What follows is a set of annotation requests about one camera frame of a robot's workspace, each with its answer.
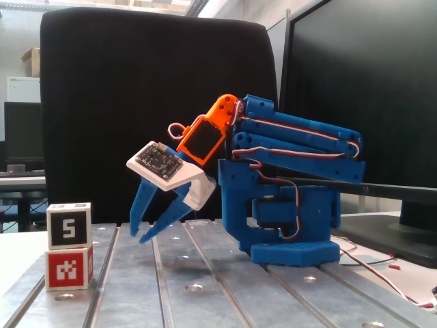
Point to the small grey device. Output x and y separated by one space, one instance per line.
15 169

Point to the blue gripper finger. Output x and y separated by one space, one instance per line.
170 215
143 205

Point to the dark keyboard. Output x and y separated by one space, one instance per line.
20 174

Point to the black cube with white marker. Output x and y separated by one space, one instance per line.
68 227

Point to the aluminium slotted base plate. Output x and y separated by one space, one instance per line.
239 300

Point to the blue and orange robot arm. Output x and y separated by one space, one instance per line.
317 212

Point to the black office chair back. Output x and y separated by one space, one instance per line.
119 85

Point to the red cube with white marker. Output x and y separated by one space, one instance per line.
65 270

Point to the brown cardboard box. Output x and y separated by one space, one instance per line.
32 61

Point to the white cabinet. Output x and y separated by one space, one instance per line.
24 90

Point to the black Dell monitor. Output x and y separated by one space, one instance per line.
358 68

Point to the white camera mount with board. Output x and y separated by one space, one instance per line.
196 177

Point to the white background desk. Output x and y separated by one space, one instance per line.
20 182

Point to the small black background monitor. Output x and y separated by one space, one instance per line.
24 130

